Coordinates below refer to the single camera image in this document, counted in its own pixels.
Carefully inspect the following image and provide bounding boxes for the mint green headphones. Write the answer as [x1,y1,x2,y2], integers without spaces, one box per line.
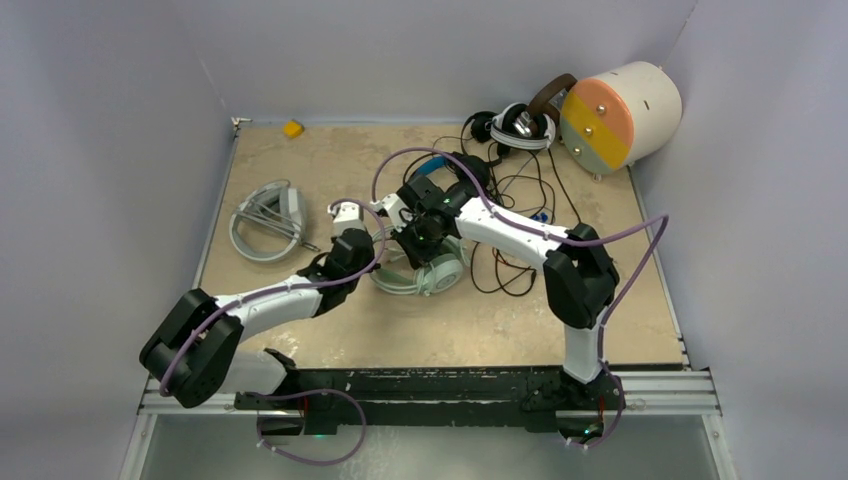
[370,227,470,296]

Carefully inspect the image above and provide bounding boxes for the white grey headphones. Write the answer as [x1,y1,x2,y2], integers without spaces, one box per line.
[228,179,321,264]

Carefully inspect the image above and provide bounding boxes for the grey white headphone cable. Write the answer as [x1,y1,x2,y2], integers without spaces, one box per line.
[238,192,322,253]

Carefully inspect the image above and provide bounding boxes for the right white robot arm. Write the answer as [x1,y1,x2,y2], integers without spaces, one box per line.
[383,176,620,407]

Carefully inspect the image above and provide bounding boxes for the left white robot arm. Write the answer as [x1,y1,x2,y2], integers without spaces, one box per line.
[139,228,376,408]

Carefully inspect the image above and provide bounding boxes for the black blue headphones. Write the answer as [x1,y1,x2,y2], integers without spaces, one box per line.
[404,152,492,189]

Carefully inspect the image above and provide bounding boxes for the small black on-ear headphones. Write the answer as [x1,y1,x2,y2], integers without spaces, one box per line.
[461,110,496,143]

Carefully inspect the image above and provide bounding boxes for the white black headphones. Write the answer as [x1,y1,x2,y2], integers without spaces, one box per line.
[489,103,557,151]

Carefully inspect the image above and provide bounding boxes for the brown headphones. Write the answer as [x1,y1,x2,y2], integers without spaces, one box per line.
[526,73,577,125]

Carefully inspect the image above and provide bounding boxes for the small yellow block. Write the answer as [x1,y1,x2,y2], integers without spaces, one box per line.
[281,120,305,139]

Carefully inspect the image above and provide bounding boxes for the round pastel drawer cabinet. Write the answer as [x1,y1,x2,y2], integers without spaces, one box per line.
[560,61,683,176]

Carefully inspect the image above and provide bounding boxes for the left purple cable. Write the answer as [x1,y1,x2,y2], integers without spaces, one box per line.
[158,198,369,466]

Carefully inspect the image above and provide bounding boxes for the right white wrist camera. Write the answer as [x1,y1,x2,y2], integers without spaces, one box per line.
[370,193,415,232]

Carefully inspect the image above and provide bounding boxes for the dark brown headphone cable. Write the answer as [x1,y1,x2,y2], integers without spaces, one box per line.
[430,129,584,298]

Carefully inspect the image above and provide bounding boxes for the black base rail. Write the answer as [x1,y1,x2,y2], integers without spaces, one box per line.
[140,352,720,440]

